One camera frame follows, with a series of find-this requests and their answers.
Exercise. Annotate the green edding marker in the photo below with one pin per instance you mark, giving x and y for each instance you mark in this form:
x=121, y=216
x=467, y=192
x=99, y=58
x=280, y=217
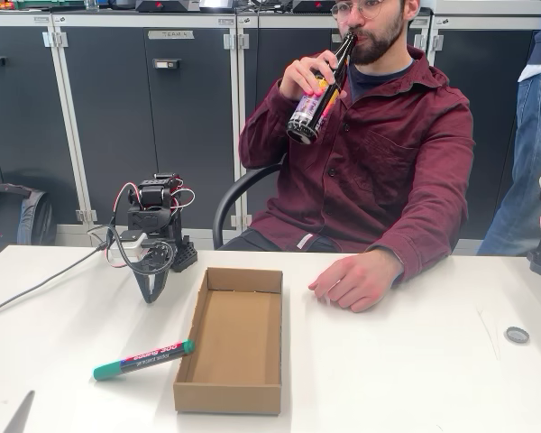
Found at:
x=149, y=358

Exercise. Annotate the dark glass beer bottle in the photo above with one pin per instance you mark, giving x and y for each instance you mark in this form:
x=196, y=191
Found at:
x=313, y=117

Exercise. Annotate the man's left forearm maroon sleeve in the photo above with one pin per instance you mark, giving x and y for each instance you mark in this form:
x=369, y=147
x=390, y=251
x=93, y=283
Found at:
x=428, y=243

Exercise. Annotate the man's right forearm maroon sleeve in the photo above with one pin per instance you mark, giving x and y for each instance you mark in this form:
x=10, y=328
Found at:
x=261, y=131

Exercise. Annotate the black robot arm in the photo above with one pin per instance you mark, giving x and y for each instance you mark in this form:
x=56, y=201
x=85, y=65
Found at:
x=149, y=216

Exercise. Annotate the standing person in jeans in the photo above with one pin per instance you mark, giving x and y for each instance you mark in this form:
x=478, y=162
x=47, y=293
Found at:
x=532, y=158

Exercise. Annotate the man's left hand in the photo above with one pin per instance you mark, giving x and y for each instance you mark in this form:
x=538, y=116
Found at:
x=356, y=279

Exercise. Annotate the man's right hand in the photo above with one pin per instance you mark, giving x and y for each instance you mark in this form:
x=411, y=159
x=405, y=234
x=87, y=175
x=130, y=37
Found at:
x=304, y=72

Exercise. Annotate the black chair armrest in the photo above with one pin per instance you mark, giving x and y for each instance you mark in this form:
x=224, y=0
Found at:
x=225, y=203

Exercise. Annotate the brown cardboard box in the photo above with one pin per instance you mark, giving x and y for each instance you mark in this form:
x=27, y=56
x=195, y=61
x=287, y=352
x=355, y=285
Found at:
x=239, y=334

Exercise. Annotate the grey black backpack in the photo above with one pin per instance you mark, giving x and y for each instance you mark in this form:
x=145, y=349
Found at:
x=9, y=216

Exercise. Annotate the grey team label strip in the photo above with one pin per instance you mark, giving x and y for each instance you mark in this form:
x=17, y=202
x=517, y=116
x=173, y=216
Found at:
x=171, y=34

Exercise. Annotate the bearded man in maroon shirt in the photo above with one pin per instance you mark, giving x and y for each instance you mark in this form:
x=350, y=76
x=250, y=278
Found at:
x=378, y=158

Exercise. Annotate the black box with red logo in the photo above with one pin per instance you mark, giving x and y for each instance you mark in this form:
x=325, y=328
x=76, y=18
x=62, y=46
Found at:
x=313, y=5
x=167, y=5

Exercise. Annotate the clear drinking glass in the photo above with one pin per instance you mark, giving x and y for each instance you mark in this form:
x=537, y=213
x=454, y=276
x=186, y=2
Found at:
x=92, y=4

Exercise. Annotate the green flat box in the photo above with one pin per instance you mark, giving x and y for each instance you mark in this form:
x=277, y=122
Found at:
x=49, y=3

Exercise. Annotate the metal bottle cap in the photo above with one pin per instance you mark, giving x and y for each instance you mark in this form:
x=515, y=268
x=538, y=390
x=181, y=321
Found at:
x=517, y=334

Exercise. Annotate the white gripper camera box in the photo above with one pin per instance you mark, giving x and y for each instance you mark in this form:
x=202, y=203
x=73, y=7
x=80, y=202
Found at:
x=126, y=252

